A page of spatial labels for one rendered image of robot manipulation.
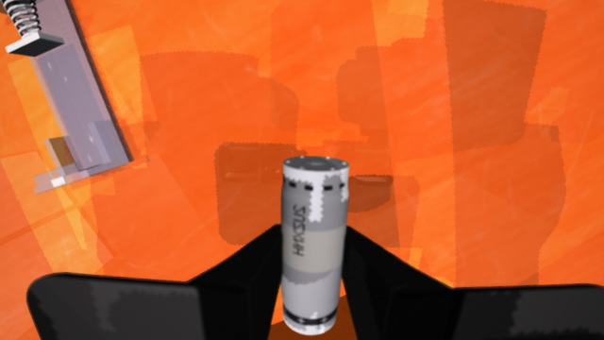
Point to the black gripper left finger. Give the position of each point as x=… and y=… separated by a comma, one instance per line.
x=234, y=300

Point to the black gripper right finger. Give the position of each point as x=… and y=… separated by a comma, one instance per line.
x=389, y=299

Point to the grey cylindrical battery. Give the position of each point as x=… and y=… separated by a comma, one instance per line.
x=314, y=207

